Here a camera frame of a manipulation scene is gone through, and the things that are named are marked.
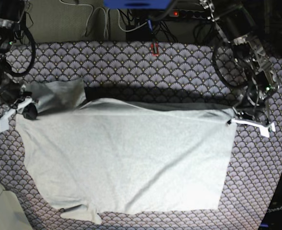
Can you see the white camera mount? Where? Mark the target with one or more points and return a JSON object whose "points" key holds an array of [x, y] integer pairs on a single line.
{"points": [[264, 130], [4, 118]]}

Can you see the black power adapter box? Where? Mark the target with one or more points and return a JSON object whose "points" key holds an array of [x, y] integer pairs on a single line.
{"points": [[142, 34]]}

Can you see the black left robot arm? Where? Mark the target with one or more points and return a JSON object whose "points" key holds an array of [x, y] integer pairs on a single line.
{"points": [[236, 28]]}

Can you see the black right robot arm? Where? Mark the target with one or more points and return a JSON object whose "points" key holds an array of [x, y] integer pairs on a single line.
{"points": [[12, 24]]}

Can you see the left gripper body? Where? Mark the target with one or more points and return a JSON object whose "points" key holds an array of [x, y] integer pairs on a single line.
{"points": [[255, 102]]}

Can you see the red table clamp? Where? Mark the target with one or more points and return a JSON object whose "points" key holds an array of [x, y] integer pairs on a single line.
{"points": [[155, 49]]}

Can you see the light grey T-shirt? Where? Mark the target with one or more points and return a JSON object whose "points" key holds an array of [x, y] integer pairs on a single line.
{"points": [[109, 155]]}

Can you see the black power strip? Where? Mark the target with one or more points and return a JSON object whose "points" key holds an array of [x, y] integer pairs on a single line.
{"points": [[188, 14]]}

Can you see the fan-patterned grey tablecloth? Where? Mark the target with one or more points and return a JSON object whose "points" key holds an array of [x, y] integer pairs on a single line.
{"points": [[181, 73]]}

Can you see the blue mount plate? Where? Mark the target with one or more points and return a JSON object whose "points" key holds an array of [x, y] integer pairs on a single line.
{"points": [[136, 4]]}

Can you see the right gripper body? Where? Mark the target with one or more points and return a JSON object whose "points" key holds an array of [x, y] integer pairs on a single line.
{"points": [[11, 92]]}

